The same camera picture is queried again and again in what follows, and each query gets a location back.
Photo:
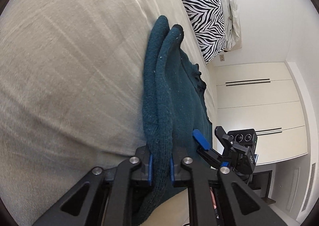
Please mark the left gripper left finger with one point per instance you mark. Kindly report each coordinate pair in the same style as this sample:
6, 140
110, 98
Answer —
144, 172

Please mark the white crumpled duvet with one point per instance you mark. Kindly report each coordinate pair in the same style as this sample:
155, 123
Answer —
232, 24

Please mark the zebra print pillow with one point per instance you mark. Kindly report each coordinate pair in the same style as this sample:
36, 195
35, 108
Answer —
206, 18

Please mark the dark wooden side table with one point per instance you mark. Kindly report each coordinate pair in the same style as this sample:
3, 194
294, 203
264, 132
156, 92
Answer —
260, 183

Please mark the teal knitted sweater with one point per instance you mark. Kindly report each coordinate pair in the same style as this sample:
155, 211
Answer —
173, 106

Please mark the person's right hand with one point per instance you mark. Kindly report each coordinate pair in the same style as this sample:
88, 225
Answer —
213, 198

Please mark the cream bed sheet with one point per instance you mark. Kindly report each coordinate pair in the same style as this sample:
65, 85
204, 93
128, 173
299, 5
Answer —
71, 92

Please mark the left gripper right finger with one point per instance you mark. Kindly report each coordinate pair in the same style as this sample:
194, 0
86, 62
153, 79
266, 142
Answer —
179, 161

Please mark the white wardrobe with black handles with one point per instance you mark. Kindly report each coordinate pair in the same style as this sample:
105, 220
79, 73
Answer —
264, 97

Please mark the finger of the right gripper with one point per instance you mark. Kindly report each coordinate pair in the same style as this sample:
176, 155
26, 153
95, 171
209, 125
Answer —
221, 135
200, 139

